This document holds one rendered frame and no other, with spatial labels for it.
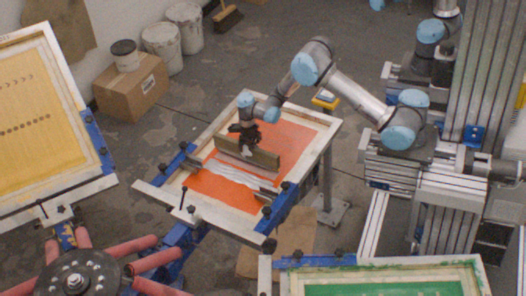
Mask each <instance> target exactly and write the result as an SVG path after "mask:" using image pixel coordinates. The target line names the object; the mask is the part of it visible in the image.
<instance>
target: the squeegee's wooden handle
mask: <svg viewBox="0 0 526 296"><path fill-rule="evenodd" d="M213 140H214V146H216V147H217V148H219V147H221V148H223V149H225V150H230V151H232V152H234V153H238V154H240V156H242V154H241V152H240V150H239V140H238V139H234V138H231V137H228V136H227V135H222V134H221V133H220V132H216V133H214V134H213ZM248 150H249V151H250V152H251V153H252V156H251V157H250V156H247V158H250V159H251V160H254V161H258V162H261V163H262V164H267V165H268V166H269V167H272V169H274V170H277V171H278V170H279V168H280V156H279V155H278V154H277V153H272V152H269V151H267V150H263V149H261V148H258V147H254V149H252V148H250V147H249V146H248Z"/></svg>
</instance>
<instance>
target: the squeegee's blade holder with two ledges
mask: <svg viewBox="0 0 526 296"><path fill-rule="evenodd" d="M218 150H220V151H222V152H225V153H229V154H232V156H234V157H238V158H240V159H242V160H245V161H249V162H251V163H253V164H257V165H258V166H260V167H263V168H267V169H268V170H271V169H272V167H269V166H268V165H267V164H262V163H261V162H258V161H254V160H251V159H250V158H247V157H245V158H244V157H243V156H240V154H238V153H234V152H232V151H230V150H225V149H223V148H221V147H219V148H218Z"/></svg>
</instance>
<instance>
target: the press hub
mask: <svg viewBox="0 0 526 296"><path fill-rule="evenodd" d="M121 280H122V274H121V267H120V265H118V263H117V261H116V259H115V258H114V257H113V255H111V254H110V253H108V252H105V251H103V250H100V249H96V248H82V249H77V250H73V251H69V252H67V253H66V254H62V255H60V256H59V257H58V258H56V259H54V260H53V261H52V262H50V263H49V265H48V266H46V267H45V268H44V269H43V271H42V272H41V274H40V275H39V277H38V279H37V281H36V283H35V285H34V290H33V296H120V295H121V292H122V291H123V290H124V289H125V288H126V286H127V284H122V283H121Z"/></svg>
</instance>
